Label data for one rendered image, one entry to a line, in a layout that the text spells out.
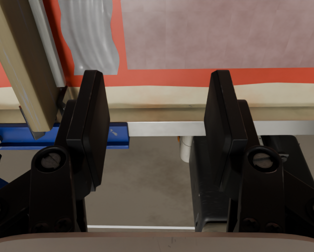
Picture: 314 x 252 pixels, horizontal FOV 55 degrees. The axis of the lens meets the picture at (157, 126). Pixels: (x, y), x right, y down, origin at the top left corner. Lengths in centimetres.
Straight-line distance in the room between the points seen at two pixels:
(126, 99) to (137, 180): 196
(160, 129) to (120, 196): 219
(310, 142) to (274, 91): 180
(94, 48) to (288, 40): 28
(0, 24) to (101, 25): 14
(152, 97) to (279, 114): 22
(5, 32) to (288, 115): 45
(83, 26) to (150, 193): 226
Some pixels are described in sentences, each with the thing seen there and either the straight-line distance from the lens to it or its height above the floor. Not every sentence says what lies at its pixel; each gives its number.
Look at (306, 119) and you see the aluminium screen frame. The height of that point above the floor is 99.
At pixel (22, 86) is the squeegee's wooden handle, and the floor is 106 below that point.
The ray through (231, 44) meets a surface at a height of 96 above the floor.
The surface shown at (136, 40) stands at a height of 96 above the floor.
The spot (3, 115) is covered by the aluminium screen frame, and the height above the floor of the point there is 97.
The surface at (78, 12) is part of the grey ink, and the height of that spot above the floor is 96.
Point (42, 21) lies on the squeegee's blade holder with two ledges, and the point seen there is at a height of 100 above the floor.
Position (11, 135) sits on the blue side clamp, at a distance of 58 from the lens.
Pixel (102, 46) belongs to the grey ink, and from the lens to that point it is 47.
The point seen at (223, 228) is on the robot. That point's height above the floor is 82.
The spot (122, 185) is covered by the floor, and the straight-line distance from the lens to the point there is 255.
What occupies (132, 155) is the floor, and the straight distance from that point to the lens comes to 221.
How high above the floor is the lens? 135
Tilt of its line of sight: 43 degrees down
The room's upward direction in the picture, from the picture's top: 180 degrees counter-clockwise
